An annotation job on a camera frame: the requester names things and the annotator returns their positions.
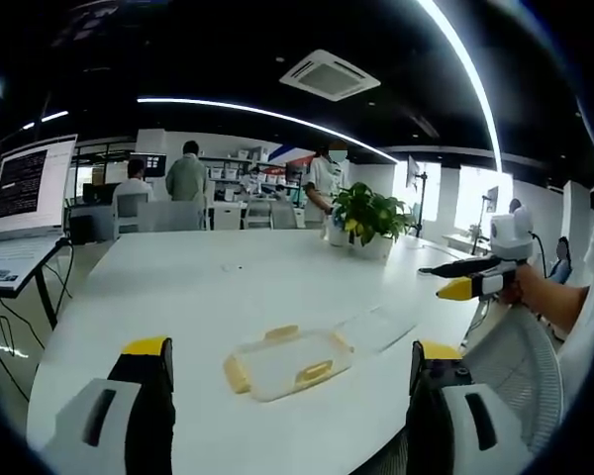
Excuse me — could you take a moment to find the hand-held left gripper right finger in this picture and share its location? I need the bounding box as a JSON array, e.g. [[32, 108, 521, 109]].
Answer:
[[404, 338, 535, 475]]

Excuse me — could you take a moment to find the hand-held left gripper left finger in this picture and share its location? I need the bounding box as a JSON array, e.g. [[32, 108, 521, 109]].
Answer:
[[43, 336, 177, 475]]

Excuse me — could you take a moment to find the person's right hand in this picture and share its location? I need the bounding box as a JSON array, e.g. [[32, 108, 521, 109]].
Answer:
[[498, 261, 532, 306]]

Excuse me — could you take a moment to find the white mesh office chair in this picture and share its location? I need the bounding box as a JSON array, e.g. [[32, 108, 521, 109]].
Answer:
[[460, 300, 566, 449]]

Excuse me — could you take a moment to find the black tripod stand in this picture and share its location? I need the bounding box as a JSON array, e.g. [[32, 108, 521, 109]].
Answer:
[[406, 154, 431, 238]]

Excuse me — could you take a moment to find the person's white shirt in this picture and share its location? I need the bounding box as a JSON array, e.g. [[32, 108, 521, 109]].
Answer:
[[556, 73, 594, 427]]

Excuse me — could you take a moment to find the clear plastic lid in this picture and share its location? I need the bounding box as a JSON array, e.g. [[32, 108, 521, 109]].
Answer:
[[332, 306, 419, 353]]

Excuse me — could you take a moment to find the potted green plant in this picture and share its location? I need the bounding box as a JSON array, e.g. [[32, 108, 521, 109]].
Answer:
[[325, 181, 413, 261]]

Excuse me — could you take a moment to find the side table with black legs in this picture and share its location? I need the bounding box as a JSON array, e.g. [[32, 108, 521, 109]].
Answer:
[[0, 236, 75, 333]]

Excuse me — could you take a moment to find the ceiling light strip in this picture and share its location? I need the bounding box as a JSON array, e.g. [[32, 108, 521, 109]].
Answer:
[[137, 96, 400, 163], [419, 0, 504, 173], [0, 110, 70, 158]]

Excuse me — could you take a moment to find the clear container with yellow clips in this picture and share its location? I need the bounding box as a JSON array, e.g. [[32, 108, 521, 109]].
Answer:
[[222, 324, 355, 403]]

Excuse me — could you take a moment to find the grey office chair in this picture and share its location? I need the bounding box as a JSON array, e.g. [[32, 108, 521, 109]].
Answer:
[[114, 191, 150, 235]]

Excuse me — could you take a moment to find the ceiling air conditioner vent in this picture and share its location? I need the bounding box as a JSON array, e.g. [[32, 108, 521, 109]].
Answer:
[[278, 48, 382, 103]]

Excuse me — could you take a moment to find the white storage shelf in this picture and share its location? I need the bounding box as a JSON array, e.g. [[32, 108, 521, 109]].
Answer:
[[203, 146, 309, 203]]

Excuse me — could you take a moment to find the open laptop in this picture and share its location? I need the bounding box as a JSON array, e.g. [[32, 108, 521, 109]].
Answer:
[[0, 133, 79, 292]]

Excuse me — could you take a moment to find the background computer monitor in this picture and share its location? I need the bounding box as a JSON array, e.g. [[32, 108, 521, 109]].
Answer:
[[139, 153, 169, 178]]

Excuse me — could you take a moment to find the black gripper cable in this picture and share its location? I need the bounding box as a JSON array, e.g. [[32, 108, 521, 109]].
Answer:
[[528, 231, 548, 279]]

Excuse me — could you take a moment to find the black floor cable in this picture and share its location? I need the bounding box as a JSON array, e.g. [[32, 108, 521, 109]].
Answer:
[[0, 291, 36, 397]]

